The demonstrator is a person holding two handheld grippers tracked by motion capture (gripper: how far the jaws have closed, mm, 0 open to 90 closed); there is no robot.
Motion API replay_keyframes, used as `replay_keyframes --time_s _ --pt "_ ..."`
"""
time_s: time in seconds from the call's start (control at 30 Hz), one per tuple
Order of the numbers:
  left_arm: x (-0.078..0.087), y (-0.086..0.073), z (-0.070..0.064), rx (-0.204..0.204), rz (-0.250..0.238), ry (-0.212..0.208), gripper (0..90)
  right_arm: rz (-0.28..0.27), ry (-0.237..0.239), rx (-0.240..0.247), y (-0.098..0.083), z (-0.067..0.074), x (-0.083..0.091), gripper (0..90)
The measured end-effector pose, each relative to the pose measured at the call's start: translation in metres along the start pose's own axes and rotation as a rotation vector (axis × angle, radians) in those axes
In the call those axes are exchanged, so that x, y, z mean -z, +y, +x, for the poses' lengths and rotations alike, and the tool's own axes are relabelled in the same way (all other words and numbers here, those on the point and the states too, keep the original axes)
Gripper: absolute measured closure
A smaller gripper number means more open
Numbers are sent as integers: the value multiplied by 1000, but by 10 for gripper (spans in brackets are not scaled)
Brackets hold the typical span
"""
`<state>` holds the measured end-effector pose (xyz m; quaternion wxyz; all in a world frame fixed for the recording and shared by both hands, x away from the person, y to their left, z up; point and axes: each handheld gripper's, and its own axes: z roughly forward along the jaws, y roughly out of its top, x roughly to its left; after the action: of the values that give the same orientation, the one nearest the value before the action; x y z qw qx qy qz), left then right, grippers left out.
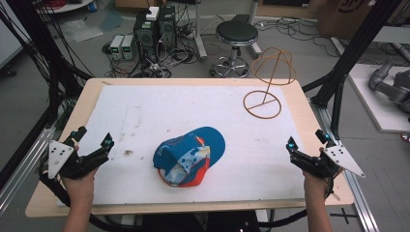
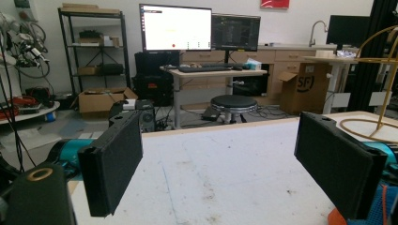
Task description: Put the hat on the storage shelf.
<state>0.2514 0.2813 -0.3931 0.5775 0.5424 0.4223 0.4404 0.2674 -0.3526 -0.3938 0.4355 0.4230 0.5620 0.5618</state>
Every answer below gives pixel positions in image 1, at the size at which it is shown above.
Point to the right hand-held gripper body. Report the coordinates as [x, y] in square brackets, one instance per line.
[340, 159]

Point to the black metal frame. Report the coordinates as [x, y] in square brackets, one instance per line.
[354, 48]
[42, 48]

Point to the blue and orange cap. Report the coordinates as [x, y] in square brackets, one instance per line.
[193, 151]

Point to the person's right hand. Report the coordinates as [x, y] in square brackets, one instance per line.
[314, 187]

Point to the blue floor sheet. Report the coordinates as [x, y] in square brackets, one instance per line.
[111, 21]

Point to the cardboard box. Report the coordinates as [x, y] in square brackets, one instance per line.
[341, 19]

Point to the clear plastic sheet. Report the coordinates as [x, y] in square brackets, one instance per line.
[80, 30]

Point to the black round stool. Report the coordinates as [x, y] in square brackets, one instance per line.
[237, 32]

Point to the white table mat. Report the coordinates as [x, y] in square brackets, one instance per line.
[161, 106]

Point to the person's left hand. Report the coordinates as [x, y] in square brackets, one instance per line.
[80, 188]

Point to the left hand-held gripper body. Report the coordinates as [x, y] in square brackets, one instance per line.
[58, 158]

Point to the grey power supply unit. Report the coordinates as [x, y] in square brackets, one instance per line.
[116, 46]
[128, 46]

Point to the aluminium rail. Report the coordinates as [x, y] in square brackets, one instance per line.
[25, 164]
[361, 199]

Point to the grey metal table leg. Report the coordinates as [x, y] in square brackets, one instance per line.
[199, 32]
[254, 13]

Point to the white platform board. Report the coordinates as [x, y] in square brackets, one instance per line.
[370, 106]

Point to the white box on tower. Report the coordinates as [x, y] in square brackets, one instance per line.
[152, 13]

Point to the black computer tower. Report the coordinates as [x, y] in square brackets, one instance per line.
[166, 27]
[145, 35]

